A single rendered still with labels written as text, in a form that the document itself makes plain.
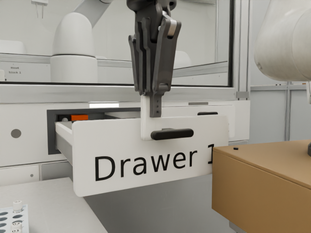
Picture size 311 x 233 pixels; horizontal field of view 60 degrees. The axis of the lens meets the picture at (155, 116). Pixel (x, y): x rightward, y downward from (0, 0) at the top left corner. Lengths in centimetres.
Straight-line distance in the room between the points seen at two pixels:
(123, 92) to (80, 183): 40
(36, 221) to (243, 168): 34
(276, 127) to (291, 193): 215
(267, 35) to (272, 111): 198
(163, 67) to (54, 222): 30
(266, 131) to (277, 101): 28
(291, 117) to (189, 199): 162
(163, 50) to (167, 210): 62
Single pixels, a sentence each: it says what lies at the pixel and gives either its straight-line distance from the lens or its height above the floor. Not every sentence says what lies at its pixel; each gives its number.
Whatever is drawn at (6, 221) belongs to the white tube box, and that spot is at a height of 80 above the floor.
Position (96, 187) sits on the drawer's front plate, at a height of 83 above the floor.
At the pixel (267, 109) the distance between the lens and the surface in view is 258.
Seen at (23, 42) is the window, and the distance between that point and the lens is 74.
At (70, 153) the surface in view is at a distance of 53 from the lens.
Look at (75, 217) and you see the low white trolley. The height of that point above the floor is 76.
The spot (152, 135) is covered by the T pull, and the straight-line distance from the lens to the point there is 40.
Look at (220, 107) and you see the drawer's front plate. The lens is 93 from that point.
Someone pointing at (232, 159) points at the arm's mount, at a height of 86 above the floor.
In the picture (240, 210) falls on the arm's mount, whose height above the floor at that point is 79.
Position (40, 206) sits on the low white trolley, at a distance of 57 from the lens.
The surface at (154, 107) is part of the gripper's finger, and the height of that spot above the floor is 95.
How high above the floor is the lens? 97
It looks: 5 degrees down
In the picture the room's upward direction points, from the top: straight up
